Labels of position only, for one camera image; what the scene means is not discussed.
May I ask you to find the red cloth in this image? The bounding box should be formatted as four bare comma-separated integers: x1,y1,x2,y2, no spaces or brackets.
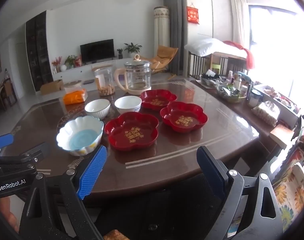
223,41,256,69

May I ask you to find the cardboard box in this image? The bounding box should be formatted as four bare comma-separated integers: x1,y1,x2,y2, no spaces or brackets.
40,79,64,95

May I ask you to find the white pillow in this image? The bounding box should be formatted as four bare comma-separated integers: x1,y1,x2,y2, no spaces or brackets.
184,39,226,57

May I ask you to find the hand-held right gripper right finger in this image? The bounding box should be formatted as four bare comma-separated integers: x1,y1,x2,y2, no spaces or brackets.
196,145,284,240

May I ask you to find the person's left hand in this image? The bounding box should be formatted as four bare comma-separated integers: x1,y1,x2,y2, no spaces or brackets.
0,196,21,233

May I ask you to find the scalloped bowl blue inside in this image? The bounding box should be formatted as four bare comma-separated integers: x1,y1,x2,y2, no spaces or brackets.
56,116,104,156

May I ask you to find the flat-screen television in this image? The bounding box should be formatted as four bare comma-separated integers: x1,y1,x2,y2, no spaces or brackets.
80,39,115,64

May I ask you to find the large potted green plant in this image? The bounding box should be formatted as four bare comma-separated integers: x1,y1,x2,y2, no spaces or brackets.
124,42,143,58

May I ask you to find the red wall hanging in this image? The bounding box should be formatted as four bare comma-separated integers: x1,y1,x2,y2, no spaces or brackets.
187,5,200,25

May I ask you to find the white storage box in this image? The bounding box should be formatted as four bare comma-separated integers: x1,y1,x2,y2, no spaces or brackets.
254,84,302,121

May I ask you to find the clear plastic snack jar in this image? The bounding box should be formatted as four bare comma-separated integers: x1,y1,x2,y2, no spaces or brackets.
94,65,116,97

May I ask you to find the red flower-shaped plate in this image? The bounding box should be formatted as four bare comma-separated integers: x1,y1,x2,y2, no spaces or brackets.
139,89,177,111
160,101,208,133
104,112,159,151

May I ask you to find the floral printed cloth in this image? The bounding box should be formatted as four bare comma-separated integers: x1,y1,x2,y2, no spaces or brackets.
272,130,304,231

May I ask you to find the white bowl blue pattern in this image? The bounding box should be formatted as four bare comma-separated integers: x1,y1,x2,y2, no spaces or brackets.
114,96,142,115

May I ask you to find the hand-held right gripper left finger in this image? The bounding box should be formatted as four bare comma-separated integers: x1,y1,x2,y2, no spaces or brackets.
19,144,108,240

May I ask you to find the orange tissue pack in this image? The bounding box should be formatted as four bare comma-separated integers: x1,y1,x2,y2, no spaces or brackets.
63,88,88,105

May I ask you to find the red flowers bouquet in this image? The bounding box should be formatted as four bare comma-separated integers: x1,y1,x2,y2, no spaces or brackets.
51,57,63,73

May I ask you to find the white curtain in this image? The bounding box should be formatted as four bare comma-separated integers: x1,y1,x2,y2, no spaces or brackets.
230,0,250,48

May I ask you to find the leafy plant with red decoration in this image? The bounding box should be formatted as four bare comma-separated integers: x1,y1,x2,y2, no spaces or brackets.
64,55,79,69

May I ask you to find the glass kettle cream handle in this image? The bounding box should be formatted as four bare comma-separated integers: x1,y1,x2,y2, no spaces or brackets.
114,54,152,96

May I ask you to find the dark display cabinet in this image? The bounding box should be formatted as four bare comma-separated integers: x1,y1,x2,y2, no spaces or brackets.
26,11,54,92

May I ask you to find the glass jar white lid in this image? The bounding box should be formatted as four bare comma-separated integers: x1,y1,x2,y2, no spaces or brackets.
248,89,262,108

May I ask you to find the orange lounge chair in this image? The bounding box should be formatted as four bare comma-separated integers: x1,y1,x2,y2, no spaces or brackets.
148,45,179,74

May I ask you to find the grey curtain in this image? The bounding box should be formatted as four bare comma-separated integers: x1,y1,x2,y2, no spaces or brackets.
163,0,190,76

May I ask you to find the floor-standing air conditioner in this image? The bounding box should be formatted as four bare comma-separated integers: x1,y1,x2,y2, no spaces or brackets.
153,6,170,53

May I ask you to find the basket of cosmetics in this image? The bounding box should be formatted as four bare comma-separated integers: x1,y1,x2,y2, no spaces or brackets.
216,83,247,104

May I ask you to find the wooden crib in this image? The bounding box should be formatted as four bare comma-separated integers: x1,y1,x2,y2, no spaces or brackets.
188,50,250,79

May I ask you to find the white television cabinet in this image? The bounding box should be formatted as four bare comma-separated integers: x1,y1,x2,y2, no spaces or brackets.
52,56,133,83

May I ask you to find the white ribbed bowl dark rim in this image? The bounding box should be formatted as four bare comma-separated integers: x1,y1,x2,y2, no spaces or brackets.
84,99,111,120

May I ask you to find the wooden dining chair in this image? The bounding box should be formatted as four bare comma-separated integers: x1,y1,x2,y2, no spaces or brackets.
0,77,18,111

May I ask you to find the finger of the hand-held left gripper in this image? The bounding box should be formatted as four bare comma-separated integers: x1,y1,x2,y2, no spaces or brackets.
18,142,52,165
0,133,15,151

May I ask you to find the round wooden-top stool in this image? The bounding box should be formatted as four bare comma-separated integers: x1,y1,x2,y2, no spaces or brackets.
64,80,82,93

